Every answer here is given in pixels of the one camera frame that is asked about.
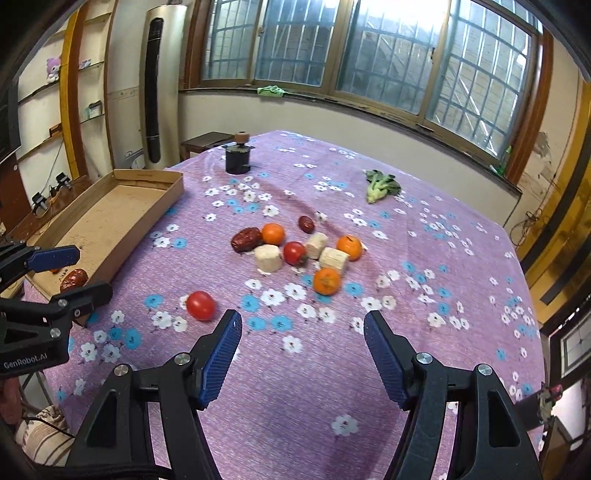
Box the wooden wall shelf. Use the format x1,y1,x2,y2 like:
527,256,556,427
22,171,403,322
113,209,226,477
14,9,116,185

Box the green bottle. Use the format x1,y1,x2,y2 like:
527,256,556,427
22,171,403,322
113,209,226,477
492,145,514,176

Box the barred window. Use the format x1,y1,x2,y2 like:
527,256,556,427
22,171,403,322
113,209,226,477
185,0,555,171

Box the small brown table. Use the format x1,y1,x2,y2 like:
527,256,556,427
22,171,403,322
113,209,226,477
181,131,235,161

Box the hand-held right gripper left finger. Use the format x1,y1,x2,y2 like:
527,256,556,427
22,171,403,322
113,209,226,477
65,309,243,480

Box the green bok choy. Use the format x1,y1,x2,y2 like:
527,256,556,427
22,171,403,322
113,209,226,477
365,169,402,204

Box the standing air conditioner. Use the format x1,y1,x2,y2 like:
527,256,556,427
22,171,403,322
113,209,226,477
140,4,189,171

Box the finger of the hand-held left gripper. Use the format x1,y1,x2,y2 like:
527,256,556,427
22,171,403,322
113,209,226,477
0,240,81,296
0,281,114,354

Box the hanging cord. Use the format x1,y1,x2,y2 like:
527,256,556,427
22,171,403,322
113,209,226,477
512,208,550,241

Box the purple floral tablecloth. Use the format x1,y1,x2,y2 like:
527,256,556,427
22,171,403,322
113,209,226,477
23,129,546,480

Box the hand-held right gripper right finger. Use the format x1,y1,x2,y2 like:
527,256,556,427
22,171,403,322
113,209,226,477
364,310,543,480

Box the patterned cloth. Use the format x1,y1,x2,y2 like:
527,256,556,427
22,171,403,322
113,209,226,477
18,406,75,467

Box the wrinkled red date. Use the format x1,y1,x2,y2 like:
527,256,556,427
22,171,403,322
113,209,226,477
59,268,89,292

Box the red tomato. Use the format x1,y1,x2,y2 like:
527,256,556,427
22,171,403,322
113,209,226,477
186,291,217,322
283,241,308,267

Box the shallow cardboard box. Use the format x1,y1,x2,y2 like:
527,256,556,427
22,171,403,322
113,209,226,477
25,168,184,328

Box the black jar with wooden knob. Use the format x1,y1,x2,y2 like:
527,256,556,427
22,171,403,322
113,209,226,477
224,131,256,175

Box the large red date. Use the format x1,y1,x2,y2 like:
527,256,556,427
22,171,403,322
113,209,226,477
231,227,264,253

